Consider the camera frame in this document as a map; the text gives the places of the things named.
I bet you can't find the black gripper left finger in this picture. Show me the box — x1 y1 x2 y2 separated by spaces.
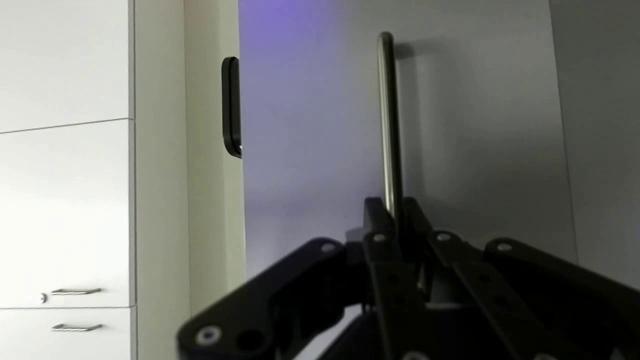
176 198 402 360

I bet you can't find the silver drawer handle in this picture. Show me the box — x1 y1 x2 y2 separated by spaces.
49 288 104 297
52 324 104 332

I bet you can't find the black wall-mounted device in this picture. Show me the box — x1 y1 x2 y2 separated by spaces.
221 57 242 158

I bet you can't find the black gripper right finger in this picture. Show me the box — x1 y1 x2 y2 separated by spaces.
402 198 640 360

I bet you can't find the white drawer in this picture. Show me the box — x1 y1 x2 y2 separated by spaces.
239 0 577 273

